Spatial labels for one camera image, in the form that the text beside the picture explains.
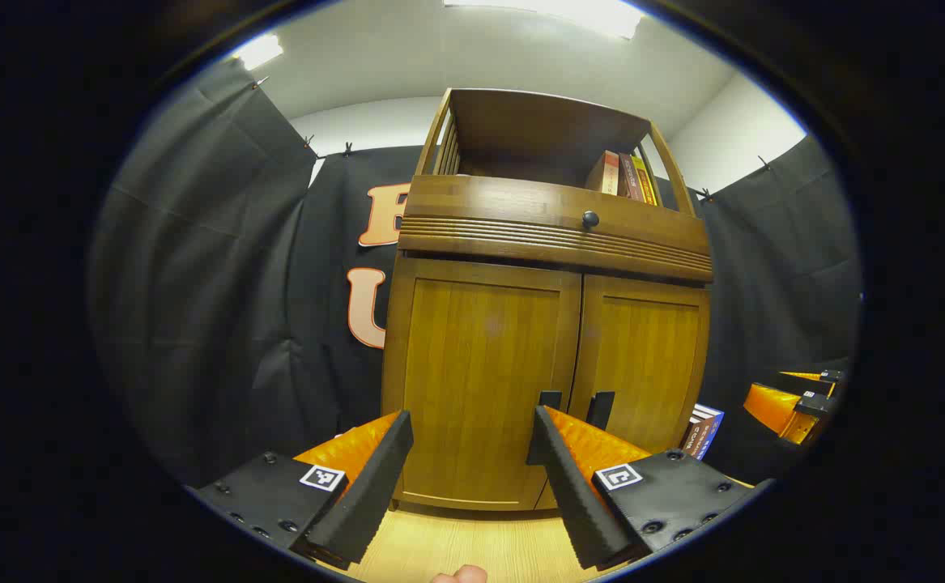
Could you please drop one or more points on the wooden double-door shoe cabinet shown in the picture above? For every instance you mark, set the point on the wooden double-door shoe cabinet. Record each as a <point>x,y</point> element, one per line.
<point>553,129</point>

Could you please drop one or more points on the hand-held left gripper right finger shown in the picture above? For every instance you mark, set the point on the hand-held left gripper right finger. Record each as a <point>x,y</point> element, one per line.
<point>569,494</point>

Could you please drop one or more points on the wooden ribbed cabinet drawer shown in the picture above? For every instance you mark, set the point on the wooden ribbed cabinet drawer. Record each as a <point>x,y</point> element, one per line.
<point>488,206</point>

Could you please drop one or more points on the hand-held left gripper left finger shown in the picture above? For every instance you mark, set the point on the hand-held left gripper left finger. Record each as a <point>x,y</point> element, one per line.
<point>375,486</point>

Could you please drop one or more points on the blue standing book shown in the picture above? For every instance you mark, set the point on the blue standing book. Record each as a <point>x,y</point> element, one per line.
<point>711,433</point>

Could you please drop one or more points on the wooden cabinet door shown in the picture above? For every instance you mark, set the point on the wooden cabinet door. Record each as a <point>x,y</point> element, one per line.
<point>472,364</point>
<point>642,356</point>

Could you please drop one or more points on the black round drawer knob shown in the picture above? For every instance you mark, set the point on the black round drawer knob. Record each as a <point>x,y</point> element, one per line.
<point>590,219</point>

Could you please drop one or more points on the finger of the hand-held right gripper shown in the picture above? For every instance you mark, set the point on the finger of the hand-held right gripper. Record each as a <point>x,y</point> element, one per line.
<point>832,376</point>
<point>812,405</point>

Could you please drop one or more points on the ceiling light panel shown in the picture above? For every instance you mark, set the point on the ceiling light panel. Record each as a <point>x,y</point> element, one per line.
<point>553,12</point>
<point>257,51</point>

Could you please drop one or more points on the black backdrop cloth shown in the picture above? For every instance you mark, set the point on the black backdrop cloth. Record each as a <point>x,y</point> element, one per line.
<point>197,283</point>

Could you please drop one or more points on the reddish brown standing book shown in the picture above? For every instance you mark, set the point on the reddish brown standing book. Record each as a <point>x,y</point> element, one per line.
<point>691,437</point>

